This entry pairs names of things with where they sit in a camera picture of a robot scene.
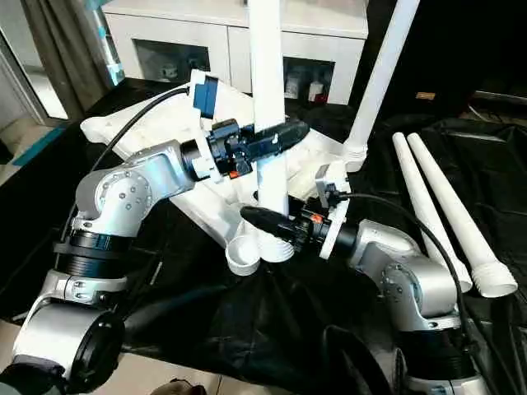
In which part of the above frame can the white plastic table leg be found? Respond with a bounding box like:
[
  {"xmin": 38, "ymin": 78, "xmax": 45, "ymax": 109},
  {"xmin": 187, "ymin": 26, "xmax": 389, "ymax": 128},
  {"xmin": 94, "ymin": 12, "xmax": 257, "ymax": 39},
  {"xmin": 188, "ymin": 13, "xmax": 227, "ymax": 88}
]
[
  {"xmin": 407, "ymin": 132, "xmax": 518, "ymax": 299},
  {"xmin": 246, "ymin": 0, "xmax": 295, "ymax": 263},
  {"xmin": 391, "ymin": 132, "xmax": 473, "ymax": 294},
  {"xmin": 342, "ymin": 0, "xmax": 422, "ymax": 172}
]

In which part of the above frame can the white plastic table top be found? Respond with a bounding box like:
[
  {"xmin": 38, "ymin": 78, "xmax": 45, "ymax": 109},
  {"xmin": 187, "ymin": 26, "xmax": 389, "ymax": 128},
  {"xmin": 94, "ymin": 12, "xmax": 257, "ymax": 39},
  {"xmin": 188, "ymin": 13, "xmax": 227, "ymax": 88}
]
[{"xmin": 79, "ymin": 69, "xmax": 352, "ymax": 276}]

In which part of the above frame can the black work mat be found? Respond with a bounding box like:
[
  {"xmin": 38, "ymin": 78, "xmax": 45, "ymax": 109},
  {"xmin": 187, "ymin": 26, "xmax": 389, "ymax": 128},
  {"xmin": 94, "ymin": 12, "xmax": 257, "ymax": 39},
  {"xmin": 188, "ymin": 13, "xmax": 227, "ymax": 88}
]
[{"xmin": 0, "ymin": 76, "xmax": 527, "ymax": 395}]

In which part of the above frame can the white glass-door cabinet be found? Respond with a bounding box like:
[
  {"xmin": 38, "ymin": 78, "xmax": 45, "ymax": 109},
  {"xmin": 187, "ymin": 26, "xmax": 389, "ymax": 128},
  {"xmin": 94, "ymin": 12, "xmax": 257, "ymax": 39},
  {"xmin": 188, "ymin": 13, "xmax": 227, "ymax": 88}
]
[{"xmin": 101, "ymin": 0, "xmax": 370, "ymax": 107}]

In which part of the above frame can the grey curtain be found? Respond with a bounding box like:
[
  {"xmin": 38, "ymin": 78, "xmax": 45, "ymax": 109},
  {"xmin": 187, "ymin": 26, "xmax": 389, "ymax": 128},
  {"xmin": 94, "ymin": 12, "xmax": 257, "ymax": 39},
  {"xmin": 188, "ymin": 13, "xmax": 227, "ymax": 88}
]
[{"xmin": 20, "ymin": 0, "xmax": 105, "ymax": 121}]

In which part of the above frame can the teal floor mat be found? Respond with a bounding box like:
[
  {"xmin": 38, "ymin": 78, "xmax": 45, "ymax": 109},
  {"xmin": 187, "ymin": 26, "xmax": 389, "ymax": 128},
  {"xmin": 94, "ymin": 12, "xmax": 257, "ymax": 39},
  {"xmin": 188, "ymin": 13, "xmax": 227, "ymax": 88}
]
[{"xmin": 11, "ymin": 124, "xmax": 68, "ymax": 166}]

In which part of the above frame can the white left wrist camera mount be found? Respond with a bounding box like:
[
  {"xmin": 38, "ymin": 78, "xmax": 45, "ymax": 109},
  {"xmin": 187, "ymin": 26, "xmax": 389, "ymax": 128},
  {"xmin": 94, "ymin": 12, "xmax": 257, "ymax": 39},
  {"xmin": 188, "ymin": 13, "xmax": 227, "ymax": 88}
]
[{"xmin": 188, "ymin": 68, "xmax": 226, "ymax": 183}]

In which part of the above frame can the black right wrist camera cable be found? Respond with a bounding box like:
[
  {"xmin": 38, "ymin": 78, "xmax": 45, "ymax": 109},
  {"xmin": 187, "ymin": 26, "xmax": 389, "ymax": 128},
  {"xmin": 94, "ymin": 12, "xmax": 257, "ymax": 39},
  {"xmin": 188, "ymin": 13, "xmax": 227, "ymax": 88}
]
[{"xmin": 332, "ymin": 192, "xmax": 495, "ymax": 371}]

